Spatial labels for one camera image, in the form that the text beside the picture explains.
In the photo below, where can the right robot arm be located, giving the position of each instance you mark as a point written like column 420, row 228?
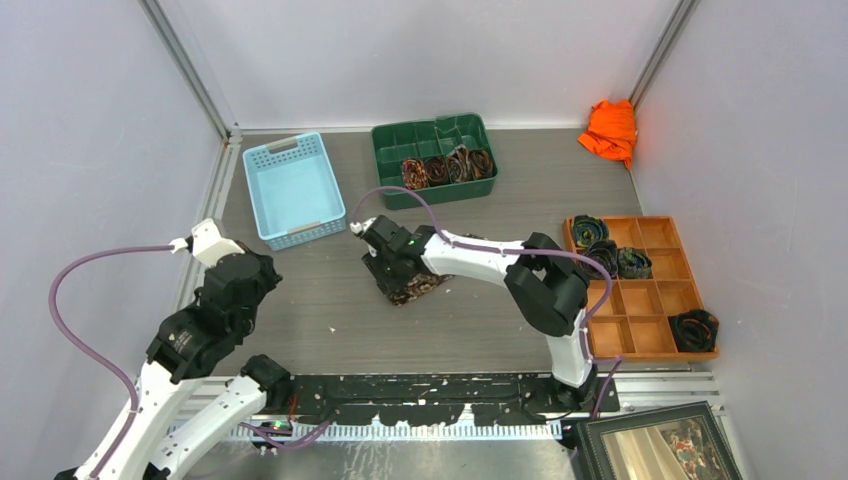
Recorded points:
column 546, row 285

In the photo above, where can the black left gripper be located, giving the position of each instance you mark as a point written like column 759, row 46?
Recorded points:
column 271, row 278

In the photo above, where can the framed picture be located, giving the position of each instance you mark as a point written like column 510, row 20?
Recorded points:
column 675, row 442

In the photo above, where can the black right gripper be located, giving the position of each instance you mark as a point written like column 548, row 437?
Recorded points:
column 373, row 259

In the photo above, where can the dark red rolled tie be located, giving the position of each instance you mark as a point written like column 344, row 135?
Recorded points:
column 437, row 171

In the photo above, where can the blue green rolled tie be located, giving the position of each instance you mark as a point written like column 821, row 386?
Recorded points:
column 588, row 229

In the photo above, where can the orange cloth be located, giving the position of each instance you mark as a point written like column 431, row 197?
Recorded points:
column 612, row 132

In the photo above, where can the dark grey rolled tie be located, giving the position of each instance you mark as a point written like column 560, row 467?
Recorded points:
column 605, row 253

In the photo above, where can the brown rolled tie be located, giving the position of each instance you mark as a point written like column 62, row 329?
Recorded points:
column 481, row 164

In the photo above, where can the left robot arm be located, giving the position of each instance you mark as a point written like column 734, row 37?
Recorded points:
column 182, row 355

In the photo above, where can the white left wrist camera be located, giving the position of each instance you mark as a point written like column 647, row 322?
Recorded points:
column 207, row 244

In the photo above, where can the black rolled tie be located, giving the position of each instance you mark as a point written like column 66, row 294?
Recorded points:
column 694, row 331

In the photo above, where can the brown floral tie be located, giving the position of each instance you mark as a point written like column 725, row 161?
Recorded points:
column 399, row 271

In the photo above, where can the orange grey rolled tie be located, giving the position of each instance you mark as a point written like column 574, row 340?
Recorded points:
column 458, row 165

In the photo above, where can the multicolour rolled tie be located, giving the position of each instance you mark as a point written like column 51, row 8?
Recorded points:
column 414, row 175

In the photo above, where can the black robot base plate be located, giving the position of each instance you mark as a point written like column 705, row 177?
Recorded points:
column 423, row 400

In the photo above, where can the light blue plastic basket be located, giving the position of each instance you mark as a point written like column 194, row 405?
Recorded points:
column 293, row 191

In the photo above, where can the orange wooden divided tray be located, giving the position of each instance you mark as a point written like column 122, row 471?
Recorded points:
column 634, row 322

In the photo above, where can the dark teal rolled tie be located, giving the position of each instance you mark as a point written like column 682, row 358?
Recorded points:
column 633, row 264

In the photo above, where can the green divided plastic bin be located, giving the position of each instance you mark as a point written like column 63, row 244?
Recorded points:
column 392, row 143

